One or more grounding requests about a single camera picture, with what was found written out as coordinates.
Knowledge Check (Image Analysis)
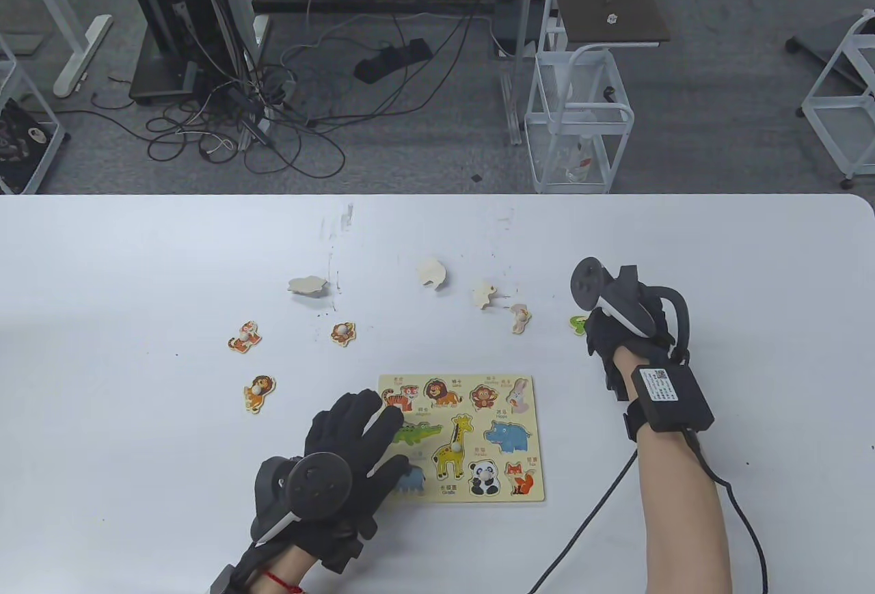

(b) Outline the black grey hand controller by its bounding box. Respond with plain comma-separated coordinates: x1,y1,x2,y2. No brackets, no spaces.
571,257,690,357
252,452,353,545

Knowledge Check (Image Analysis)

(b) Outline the person's left hand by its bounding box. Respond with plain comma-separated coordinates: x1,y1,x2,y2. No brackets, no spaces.
270,389,412,550

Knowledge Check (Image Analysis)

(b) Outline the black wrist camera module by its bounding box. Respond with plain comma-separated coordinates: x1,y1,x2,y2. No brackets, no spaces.
320,534,364,576

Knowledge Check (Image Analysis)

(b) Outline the dark patterned bag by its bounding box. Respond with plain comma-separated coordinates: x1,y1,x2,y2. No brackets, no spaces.
0,98,55,195

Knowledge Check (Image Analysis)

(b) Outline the black power strip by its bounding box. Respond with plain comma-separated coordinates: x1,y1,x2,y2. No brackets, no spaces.
353,38,433,85

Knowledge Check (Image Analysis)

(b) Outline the black chair leg with caster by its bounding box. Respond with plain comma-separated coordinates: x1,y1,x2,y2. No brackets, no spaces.
785,33,863,90

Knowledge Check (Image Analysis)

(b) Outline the tiger puzzle piece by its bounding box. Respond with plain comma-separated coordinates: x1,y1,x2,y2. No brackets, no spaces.
227,321,263,353

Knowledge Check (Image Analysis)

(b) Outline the white power strip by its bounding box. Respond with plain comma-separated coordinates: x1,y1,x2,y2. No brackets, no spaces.
236,112,274,152

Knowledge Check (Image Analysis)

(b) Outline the white metal trolley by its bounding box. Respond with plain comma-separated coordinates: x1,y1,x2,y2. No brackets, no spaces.
798,9,875,189
0,33,67,196
524,0,635,195

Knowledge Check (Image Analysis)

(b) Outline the person's right hand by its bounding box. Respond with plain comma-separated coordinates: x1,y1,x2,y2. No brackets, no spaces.
586,293,690,405

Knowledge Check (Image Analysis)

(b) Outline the wooden animal puzzle frame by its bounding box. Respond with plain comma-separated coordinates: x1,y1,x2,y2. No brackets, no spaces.
377,374,546,504

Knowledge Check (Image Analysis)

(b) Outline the person's left forearm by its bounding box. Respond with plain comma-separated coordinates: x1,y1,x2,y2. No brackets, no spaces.
256,543,319,594

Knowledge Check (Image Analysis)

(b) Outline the lion puzzle piece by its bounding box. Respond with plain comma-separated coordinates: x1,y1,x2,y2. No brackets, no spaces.
243,375,277,415

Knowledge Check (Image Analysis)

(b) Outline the thick black cable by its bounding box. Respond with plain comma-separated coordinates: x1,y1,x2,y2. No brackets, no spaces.
684,429,770,594

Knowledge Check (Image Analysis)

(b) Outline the tangle of black cables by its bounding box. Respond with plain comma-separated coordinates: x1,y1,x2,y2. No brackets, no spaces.
89,40,348,180

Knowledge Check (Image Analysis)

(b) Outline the person's right forearm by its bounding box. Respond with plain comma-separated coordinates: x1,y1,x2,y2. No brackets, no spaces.
608,347,733,594

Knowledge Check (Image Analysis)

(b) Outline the giraffe puzzle piece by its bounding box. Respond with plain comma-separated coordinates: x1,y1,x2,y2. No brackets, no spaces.
433,413,474,478

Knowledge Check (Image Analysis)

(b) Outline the clear spray bottle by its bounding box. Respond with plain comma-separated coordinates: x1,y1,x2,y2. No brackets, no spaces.
566,136,594,185

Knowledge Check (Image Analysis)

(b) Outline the panda puzzle piece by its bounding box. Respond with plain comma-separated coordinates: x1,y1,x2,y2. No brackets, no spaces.
469,461,502,496

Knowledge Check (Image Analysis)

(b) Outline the thin black cable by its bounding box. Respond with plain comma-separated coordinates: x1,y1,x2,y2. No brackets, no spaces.
528,452,639,594

